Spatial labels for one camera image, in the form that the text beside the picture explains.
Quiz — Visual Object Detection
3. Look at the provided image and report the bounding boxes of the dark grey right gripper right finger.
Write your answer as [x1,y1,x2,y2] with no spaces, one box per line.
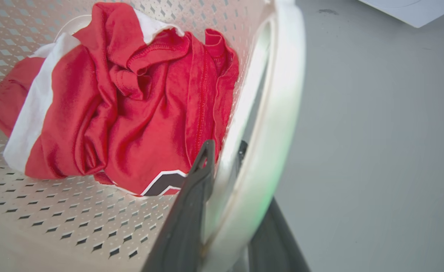
[237,141,311,272]

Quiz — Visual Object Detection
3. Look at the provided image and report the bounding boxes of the red and white garment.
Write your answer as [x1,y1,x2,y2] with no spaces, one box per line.
[0,2,240,197]

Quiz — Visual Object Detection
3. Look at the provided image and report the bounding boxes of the white perforated laundry basket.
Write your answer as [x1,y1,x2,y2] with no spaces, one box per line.
[0,0,307,272]

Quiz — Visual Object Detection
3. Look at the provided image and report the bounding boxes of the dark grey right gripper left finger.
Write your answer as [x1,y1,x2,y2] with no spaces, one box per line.
[142,139,216,272]

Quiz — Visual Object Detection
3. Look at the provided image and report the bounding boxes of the white sheet at corner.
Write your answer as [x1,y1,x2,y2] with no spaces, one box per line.
[359,0,444,28]

